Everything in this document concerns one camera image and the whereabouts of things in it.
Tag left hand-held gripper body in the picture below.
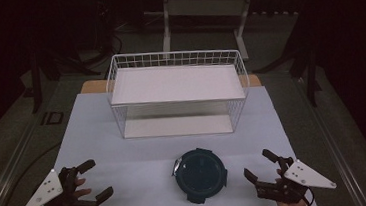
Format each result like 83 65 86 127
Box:
14 164 98 206

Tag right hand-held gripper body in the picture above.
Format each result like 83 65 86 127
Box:
252 151 339 206

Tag dark round container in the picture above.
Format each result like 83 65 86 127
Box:
169 145 231 206

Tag white wire shelf rack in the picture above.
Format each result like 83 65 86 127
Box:
103 42 255 144

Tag pale table cloth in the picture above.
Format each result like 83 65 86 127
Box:
21 73 318 206

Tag floor outlet plate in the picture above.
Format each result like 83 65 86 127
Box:
39 109 66 127

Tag black metal stand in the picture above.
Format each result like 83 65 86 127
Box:
252 10 326 112
25 36 105 114

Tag black floor cable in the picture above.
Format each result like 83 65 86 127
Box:
0 141 70 206

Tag metal floor rail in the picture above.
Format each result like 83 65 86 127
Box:
0 119 47 206
292 72 366 206

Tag white metal table frame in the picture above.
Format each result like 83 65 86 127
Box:
157 0 262 69

